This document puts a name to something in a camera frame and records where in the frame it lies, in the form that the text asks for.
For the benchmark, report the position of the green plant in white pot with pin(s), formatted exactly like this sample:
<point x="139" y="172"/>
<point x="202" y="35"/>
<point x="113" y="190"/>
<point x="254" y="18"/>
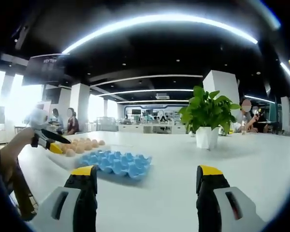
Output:
<point x="206" y="113"/>

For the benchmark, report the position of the blue egg tray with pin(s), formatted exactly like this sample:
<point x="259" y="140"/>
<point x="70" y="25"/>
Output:
<point x="118" y="164"/>

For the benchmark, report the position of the clear bottle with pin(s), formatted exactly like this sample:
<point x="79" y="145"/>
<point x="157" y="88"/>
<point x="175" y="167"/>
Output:
<point x="243" y="128"/>

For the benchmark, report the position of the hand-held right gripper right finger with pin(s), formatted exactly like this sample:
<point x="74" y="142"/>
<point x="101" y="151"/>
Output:
<point x="222" y="207"/>

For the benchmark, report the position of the dark hanging screen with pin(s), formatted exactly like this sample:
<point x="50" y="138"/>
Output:
<point x="43" y="70"/>

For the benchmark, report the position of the long curved ceiling light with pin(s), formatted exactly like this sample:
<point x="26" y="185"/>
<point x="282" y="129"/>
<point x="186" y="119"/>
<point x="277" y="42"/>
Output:
<point x="159" y="19"/>

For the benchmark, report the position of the ceiling air vent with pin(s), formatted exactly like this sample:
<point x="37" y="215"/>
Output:
<point x="162" y="96"/>

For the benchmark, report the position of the white flat tray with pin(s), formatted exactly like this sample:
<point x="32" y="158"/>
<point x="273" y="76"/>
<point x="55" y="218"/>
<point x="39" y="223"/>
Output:
<point x="62" y="160"/>

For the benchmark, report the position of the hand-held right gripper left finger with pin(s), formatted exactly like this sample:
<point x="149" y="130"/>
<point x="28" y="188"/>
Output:
<point x="62" y="210"/>

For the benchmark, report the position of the white table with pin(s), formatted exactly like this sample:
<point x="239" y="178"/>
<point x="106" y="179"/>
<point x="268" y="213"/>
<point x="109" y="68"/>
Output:
<point x="164" y="193"/>

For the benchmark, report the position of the white background counter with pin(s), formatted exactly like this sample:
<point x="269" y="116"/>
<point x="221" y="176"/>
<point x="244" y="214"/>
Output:
<point x="157" y="128"/>

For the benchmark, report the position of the glass display case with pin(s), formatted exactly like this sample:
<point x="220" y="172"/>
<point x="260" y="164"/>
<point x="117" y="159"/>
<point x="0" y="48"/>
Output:
<point x="107" y="124"/>

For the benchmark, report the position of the dark chair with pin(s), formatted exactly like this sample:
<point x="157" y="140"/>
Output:
<point x="21" y="193"/>

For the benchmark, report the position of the group of brown eggs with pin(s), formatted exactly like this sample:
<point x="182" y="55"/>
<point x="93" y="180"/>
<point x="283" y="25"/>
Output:
<point x="83" y="145"/>

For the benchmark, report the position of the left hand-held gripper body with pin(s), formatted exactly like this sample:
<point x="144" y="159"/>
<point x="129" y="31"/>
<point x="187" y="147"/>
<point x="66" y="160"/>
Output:
<point x="38" y="119"/>

